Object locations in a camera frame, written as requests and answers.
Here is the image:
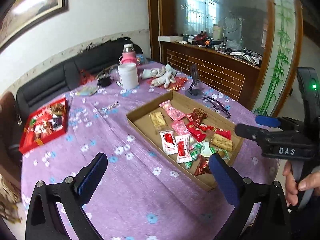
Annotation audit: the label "pink snack bar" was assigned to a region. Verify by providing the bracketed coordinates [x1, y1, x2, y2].
[159, 100, 185, 122]
[171, 120, 190, 135]

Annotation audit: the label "dark red gold candy wrapper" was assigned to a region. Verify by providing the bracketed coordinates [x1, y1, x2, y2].
[194, 155, 211, 176]

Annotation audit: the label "brown armchair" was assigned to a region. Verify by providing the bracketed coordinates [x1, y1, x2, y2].
[1, 92, 22, 186]

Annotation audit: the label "black small bag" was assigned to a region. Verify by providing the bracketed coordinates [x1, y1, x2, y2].
[96, 70, 112, 87]

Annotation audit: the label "white work gloves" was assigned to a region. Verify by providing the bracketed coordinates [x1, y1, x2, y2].
[140, 64, 177, 89]

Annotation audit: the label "green candy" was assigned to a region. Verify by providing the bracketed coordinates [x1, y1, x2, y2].
[184, 142, 203, 170]

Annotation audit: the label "large white red snack packet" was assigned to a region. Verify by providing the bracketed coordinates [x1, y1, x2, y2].
[159, 130, 178, 155]

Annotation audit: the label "purple floral tablecloth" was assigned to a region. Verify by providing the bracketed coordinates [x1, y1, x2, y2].
[19, 61, 281, 240]

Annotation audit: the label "red doll snack packet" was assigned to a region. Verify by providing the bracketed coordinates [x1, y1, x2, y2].
[186, 122, 206, 142]

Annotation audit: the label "small white red snack packet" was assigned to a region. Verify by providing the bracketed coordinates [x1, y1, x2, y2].
[175, 134, 191, 164]

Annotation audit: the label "person's right hand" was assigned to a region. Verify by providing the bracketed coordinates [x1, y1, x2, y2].
[283, 161, 320, 206]

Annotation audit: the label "gold wafer bar packet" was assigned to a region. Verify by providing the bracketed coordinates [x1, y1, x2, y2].
[149, 111, 167, 131]

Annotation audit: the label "purple eyeglasses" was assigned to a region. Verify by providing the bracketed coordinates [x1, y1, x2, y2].
[202, 95, 231, 119]

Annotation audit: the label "framed wall painting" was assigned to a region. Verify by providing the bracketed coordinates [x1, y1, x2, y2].
[1, 0, 68, 51]

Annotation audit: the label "pink thermos bottle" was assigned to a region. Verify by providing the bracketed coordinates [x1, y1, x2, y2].
[119, 43, 137, 64]

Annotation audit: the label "black phone stand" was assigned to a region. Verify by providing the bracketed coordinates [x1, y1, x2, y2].
[184, 64, 203, 99]

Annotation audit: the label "red gift snack box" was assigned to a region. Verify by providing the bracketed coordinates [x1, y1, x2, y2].
[19, 98, 68, 154]

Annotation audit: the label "white plastic jar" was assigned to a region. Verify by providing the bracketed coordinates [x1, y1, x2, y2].
[118, 63, 139, 90]

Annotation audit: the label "brown nougat bar packet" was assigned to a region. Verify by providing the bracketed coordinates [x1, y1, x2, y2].
[211, 133, 233, 152]

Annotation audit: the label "red foil candy wrapper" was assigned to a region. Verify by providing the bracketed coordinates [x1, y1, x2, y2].
[185, 108, 208, 127]

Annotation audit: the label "small silver candy bar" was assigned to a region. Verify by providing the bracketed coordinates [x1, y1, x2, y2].
[100, 101, 119, 113]

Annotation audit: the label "pink snack bar lower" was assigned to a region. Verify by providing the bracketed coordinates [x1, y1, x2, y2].
[171, 120, 190, 135]

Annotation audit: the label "black leather sofa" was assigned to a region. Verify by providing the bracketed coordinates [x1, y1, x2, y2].
[7, 36, 143, 156]

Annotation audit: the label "red packet under gloves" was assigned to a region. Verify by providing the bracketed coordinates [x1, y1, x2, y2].
[147, 77, 188, 91]

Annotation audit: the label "pink snack bar upper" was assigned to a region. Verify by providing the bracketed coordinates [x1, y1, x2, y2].
[159, 100, 185, 122]

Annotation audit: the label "brown cardboard tray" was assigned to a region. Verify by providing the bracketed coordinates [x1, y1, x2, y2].
[126, 92, 243, 191]

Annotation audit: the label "wooden brick pattern cabinet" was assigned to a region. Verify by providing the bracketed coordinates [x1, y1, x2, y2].
[148, 0, 303, 116]

